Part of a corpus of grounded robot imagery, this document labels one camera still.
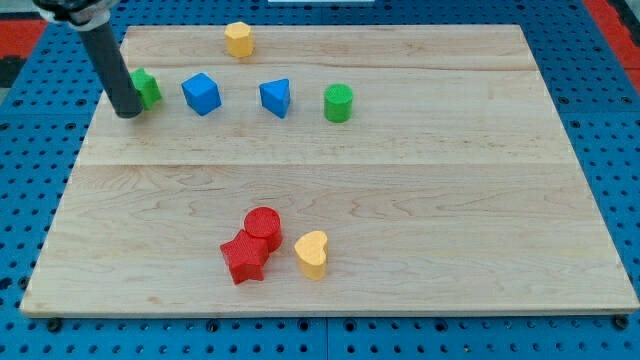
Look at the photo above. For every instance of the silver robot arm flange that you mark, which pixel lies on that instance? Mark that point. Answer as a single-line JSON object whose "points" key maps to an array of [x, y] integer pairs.
{"points": [[80, 15]]}

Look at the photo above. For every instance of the yellow hexagon block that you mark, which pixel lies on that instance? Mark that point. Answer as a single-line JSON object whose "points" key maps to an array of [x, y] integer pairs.
{"points": [[239, 39]]}

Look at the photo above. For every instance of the light wooden board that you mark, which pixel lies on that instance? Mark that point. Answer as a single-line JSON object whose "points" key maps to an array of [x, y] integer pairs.
{"points": [[453, 189]]}

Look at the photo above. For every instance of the yellow heart block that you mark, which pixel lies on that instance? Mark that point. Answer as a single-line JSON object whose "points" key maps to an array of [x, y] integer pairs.
{"points": [[311, 251]]}

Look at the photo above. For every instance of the red cylinder block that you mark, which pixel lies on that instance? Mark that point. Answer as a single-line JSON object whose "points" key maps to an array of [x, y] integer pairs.
{"points": [[265, 223]]}

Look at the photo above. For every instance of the green cylinder block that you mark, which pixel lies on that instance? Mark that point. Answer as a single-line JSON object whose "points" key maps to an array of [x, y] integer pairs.
{"points": [[338, 99]]}

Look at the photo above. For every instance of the blue triangle block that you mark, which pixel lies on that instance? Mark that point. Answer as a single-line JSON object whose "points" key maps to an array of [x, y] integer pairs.
{"points": [[275, 96]]}

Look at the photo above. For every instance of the red star block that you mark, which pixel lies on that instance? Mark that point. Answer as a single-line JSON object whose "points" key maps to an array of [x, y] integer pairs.
{"points": [[245, 257]]}

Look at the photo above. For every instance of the blue cube block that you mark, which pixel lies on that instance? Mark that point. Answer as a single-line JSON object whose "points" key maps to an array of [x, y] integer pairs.
{"points": [[201, 94]]}

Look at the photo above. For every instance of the green star block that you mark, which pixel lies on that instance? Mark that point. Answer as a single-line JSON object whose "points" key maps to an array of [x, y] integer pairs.
{"points": [[146, 88]]}

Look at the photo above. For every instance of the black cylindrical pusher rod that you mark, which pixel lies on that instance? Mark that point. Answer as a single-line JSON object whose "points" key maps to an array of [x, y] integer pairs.
{"points": [[103, 51]]}

